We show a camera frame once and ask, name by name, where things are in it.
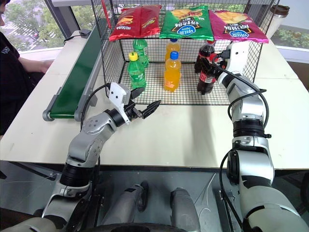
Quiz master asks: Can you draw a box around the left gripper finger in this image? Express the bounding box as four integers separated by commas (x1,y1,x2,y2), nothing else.
130,87,146,100
140,99,162,120

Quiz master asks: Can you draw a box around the grey robot leg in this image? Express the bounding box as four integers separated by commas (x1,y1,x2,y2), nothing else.
169,188,201,232
100,180,150,226

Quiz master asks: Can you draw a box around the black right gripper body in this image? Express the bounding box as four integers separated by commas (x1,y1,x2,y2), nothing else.
216,56,229,71

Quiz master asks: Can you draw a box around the black wire rack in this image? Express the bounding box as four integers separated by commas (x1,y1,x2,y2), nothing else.
91,0,281,106

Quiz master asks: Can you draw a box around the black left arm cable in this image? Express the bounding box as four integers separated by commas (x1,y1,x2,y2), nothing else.
79,83,114,129

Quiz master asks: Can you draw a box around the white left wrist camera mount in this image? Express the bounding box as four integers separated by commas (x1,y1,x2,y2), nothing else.
106,82,132,125

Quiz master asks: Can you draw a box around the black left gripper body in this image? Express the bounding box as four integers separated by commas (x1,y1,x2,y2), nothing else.
123,101,143,122

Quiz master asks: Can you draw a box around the pink chips bag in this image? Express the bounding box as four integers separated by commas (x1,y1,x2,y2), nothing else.
209,10,269,44

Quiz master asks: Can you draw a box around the green soda bottle yellow cap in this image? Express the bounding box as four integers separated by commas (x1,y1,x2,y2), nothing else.
127,52,147,90

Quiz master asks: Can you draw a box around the white tumbler brown lid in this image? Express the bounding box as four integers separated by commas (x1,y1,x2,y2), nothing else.
266,4,291,40

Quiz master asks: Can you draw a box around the green conveyor belt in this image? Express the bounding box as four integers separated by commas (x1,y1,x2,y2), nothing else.
42,24,105,122

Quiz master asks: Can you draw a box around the orange soda bottle blue cap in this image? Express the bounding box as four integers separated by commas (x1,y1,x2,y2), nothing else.
165,38,182,61
164,51,182,93

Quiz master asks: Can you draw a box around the red chips bag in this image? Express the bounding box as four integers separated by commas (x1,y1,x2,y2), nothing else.
108,4,162,43

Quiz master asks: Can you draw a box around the dark window frame post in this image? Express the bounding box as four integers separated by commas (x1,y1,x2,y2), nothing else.
44,0,83,40

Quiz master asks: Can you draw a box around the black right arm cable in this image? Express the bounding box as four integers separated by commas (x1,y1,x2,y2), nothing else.
213,63,271,139

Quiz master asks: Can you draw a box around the red rod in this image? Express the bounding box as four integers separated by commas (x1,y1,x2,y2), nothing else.
100,0,113,29

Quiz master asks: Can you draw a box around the cola bottle red label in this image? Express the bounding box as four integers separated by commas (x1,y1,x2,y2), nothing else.
194,40,216,73
197,53,218,95

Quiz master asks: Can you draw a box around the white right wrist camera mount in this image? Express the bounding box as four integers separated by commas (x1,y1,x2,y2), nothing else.
226,42,252,73

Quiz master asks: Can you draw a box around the person in black shirt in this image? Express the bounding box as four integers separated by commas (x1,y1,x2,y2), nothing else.
0,0,45,136

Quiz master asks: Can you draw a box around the black conveyor power cable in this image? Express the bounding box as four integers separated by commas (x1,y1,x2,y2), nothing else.
63,33,82,45

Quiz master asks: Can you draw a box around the green chips bag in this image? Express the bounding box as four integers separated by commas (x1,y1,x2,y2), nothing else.
159,5,214,42

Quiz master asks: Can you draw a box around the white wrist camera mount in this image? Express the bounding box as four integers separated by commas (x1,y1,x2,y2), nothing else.
106,82,132,125
226,42,252,73

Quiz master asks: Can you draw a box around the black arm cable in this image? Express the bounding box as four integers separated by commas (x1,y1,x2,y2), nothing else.
213,63,271,139
79,83,114,129

